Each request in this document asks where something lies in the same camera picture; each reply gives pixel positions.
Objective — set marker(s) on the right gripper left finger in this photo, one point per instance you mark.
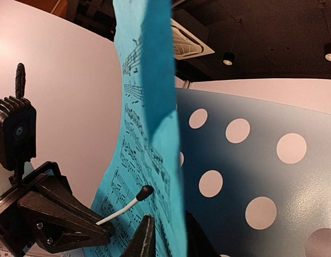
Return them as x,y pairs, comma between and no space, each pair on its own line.
142,243

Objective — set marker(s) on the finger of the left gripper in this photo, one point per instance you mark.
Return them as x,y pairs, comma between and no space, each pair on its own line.
59,222

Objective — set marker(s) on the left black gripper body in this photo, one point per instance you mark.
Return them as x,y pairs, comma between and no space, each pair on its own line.
15,233

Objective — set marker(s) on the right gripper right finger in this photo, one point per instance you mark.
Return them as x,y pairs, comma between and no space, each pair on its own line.
198,243

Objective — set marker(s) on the blue sheet music page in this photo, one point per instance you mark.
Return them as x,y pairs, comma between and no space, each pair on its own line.
147,151

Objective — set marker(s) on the light blue music stand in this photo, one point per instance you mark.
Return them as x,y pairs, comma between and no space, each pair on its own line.
257,174

